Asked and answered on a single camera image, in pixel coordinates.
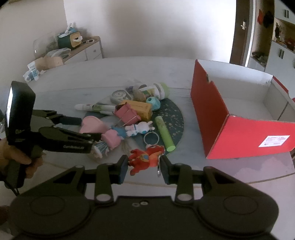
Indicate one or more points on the pink binder clip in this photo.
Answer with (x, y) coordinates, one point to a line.
(126, 115)

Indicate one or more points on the white wall cabinet unit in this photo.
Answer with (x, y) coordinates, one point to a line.
(272, 47)

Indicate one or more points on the grey tape dispenser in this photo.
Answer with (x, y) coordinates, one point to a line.
(119, 95)

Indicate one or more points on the white bunny figurine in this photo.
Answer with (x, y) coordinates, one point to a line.
(142, 128)

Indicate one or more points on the yellow rectangular box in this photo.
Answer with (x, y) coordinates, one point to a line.
(143, 109)

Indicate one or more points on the pink dress doll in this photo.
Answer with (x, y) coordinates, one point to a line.
(111, 139)

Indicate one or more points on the pink heart-shaped box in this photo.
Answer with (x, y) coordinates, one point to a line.
(91, 124)

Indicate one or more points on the green tissue box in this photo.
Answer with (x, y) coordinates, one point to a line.
(70, 38)

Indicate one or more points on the white drawer cabinet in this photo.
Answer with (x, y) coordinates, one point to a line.
(86, 52)

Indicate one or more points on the red cardboard box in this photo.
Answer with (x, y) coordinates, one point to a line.
(241, 112)

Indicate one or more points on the red plush keychain toy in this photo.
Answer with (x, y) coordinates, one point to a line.
(143, 159)

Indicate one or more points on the white green marker pen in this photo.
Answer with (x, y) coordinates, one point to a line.
(101, 108)

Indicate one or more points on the person's left hand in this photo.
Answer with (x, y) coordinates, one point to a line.
(9, 153)

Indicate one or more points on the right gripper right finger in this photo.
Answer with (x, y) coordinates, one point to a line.
(169, 171)

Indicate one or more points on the teal round sharpener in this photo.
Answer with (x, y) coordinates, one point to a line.
(156, 104)

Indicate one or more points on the sunglasses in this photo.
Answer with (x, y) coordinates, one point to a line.
(88, 41)

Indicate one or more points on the brown stone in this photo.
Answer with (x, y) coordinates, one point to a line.
(139, 96)

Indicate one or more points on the brown wooden door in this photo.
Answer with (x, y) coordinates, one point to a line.
(243, 17)

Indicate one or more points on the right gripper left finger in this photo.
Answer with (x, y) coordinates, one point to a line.
(117, 172)

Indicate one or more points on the green cylinder tube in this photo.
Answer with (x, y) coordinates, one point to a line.
(165, 135)

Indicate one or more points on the dark round placemat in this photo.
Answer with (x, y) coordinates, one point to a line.
(171, 114)

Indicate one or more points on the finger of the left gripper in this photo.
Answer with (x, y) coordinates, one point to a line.
(57, 118)
(74, 136)

